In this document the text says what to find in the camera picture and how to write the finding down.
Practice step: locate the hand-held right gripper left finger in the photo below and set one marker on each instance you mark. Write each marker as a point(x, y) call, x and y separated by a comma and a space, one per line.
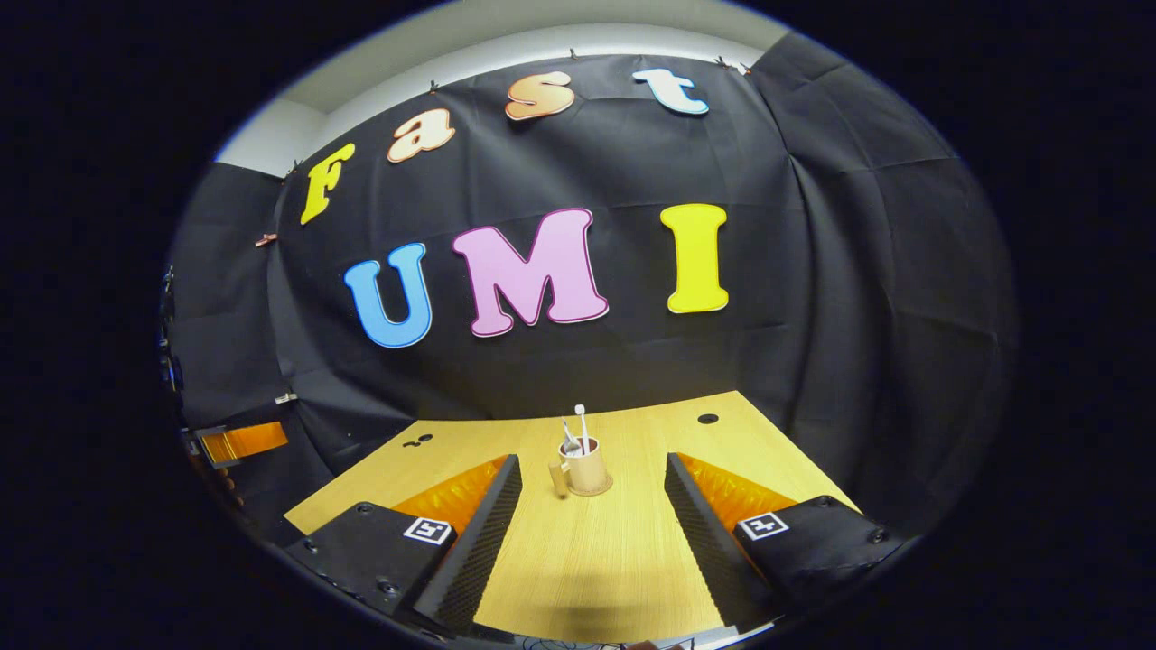
point(483, 542)

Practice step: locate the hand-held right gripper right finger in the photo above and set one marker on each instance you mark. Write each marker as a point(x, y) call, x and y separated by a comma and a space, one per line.
point(700, 537)

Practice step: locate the white toothpaste tube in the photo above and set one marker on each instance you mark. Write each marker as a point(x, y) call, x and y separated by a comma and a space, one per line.
point(571, 441)

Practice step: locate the beige cup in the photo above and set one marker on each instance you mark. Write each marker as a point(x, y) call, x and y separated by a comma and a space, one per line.
point(587, 471)

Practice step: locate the wooden desktop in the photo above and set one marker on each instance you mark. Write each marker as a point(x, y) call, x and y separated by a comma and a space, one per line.
point(596, 560)

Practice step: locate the round brown coaster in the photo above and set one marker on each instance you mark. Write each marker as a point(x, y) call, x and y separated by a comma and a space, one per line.
point(603, 490)

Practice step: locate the black backdrop cloth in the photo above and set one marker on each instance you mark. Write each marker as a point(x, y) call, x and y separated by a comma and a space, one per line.
point(768, 316)

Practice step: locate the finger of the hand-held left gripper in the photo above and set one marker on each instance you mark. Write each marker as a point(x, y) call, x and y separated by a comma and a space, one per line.
point(244, 441)

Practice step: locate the white toothbrush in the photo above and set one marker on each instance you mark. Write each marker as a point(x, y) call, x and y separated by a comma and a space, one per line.
point(582, 424)

